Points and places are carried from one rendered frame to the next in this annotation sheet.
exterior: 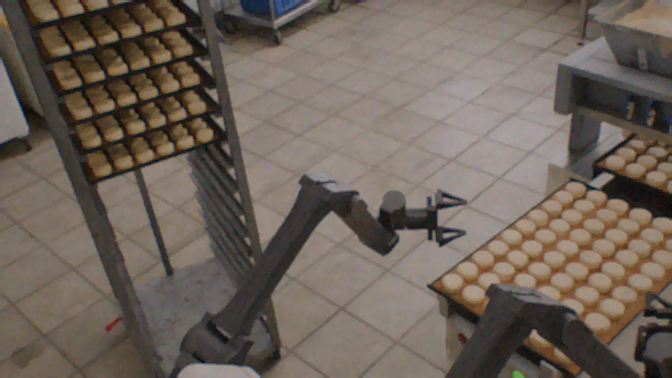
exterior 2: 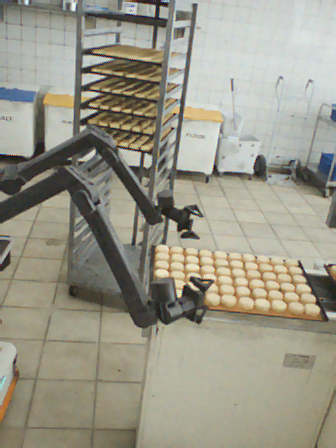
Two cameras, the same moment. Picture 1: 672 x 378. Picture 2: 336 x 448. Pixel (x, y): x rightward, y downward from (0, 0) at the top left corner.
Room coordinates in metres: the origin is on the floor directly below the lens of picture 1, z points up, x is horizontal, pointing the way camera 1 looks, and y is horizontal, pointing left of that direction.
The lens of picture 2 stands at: (-0.16, -1.21, 1.81)
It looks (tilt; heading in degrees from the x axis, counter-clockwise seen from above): 25 degrees down; 35
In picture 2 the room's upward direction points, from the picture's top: 8 degrees clockwise
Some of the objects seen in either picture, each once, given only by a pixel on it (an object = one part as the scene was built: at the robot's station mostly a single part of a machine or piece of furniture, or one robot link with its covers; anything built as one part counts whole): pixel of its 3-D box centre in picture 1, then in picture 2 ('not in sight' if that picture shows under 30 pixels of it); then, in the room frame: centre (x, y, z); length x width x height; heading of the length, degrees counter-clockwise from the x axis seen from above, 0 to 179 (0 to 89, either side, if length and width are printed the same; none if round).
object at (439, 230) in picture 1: (448, 228); (191, 231); (1.37, -0.27, 0.95); 0.09 x 0.07 x 0.07; 83
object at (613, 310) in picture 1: (611, 309); (212, 299); (1.07, -0.57, 0.91); 0.05 x 0.05 x 0.02
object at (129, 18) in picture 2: not in sight; (142, 19); (2.00, 0.63, 1.68); 0.60 x 0.40 x 0.02; 25
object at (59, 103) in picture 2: not in sight; (72, 129); (3.38, 2.67, 0.38); 0.64 x 0.54 x 0.77; 44
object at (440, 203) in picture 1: (448, 206); (194, 215); (1.37, -0.27, 1.02); 0.09 x 0.07 x 0.07; 83
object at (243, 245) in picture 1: (217, 208); not in sight; (2.07, 0.45, 0.60); 0.64 x 0.03 x 0.03; 25
